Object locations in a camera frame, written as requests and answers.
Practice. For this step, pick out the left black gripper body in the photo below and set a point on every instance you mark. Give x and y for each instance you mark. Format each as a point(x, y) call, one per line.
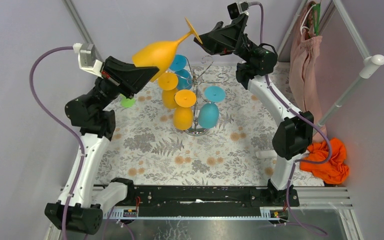
point(113, 71)

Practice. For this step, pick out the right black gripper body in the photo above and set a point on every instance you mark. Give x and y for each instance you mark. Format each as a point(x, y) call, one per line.
point(245, 49)

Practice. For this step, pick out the green wine glass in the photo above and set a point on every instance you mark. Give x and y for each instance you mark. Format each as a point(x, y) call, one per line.
point(126, 102)

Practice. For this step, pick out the orange wine glass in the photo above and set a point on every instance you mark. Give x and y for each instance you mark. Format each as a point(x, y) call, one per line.
point(183, 115)
point(162, 53)
point(168, 82)

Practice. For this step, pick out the orange wine glass back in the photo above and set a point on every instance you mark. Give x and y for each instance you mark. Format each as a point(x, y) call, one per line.
point(162, 53)

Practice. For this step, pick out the blue wine glass back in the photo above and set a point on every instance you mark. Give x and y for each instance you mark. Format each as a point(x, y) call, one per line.
point(178, 66)

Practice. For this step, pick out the blue wine glass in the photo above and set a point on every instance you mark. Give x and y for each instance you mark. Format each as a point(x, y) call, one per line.
point(178, 66)
point(209, 113)

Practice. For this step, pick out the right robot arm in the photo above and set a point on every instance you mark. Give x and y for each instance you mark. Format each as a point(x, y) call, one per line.
point(294, 130)

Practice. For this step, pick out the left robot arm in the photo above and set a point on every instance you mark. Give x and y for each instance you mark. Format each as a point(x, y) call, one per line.
point(77, 209)

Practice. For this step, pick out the orange wine glass front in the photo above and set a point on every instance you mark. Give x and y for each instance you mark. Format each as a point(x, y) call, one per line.
point(183, 115)

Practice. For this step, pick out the blue wine glass front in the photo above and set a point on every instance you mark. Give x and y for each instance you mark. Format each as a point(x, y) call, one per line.
point(209, 113)

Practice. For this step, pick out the chrome wine glass rack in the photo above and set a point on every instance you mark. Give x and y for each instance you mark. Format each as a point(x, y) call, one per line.
point(199, 85)

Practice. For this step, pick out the pink hanging cloth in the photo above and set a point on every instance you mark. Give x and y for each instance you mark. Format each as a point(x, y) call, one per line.
point(304, 52)

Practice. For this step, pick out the floral tablecloth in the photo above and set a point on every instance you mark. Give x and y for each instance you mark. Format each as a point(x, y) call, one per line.
point(149, 150)

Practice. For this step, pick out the white pipe on table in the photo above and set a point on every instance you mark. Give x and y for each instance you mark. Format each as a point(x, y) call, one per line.
point(266, 154)

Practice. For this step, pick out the orange cloth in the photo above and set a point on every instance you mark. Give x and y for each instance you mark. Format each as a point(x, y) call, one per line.
point(335, 171)

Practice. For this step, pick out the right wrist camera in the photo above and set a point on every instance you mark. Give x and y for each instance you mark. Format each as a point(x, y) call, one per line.
point(237, 8)

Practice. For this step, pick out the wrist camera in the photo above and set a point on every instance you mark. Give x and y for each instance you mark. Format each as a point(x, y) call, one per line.
point(237, 8)
point(87, 59)

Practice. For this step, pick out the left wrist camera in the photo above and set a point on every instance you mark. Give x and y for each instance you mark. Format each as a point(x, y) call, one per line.
point(87, 59)

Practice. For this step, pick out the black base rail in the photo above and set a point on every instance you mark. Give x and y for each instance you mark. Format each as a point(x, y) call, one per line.
point(206, 201)

